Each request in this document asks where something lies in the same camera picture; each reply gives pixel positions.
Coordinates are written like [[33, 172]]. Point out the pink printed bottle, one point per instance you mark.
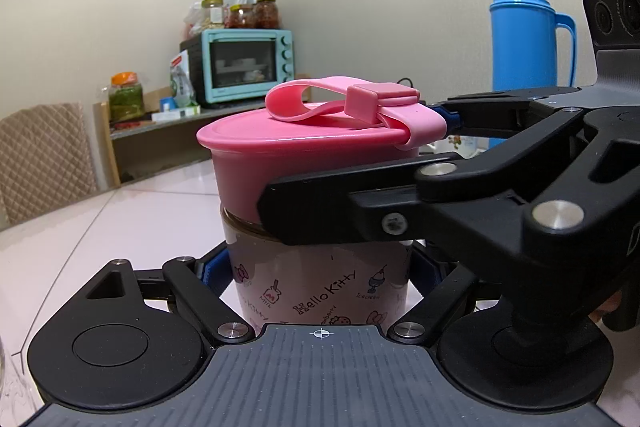
[[320, 287]]

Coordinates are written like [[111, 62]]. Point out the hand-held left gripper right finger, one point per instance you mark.
[[440, 302]]

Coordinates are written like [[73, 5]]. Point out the tall jar with red contents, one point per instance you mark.
[[267, 13]]

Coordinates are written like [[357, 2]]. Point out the beige quilted chair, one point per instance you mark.
[[45, 157]]

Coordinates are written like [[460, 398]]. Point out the teal toaster oven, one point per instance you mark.
[[240, 67]]

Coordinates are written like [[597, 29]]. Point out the jars on oven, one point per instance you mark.
[[192, 19]]

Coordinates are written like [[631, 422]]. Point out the wooden shelf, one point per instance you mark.
[[150, 147]]

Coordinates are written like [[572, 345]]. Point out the jar with pale contents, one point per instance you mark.
[[212, 14]]

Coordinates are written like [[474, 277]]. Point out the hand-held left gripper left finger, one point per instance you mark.
[[192, 294]]

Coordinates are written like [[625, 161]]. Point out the white printed mug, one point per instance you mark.
[[465, 146]]

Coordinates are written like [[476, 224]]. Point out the red and white box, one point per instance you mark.
[[181, 79]]

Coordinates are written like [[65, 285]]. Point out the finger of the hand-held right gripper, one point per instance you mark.
[[500, 114], [350, 207]]

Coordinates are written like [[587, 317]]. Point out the blue thermos jug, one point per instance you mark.
[[522, 37]]

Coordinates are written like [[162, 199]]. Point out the green jar with orange lid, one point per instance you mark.
[[126, 102]]

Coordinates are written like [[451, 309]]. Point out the flat white box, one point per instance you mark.
[[175, 113]]

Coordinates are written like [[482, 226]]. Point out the small jar with red contents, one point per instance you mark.
[[241, 18]]

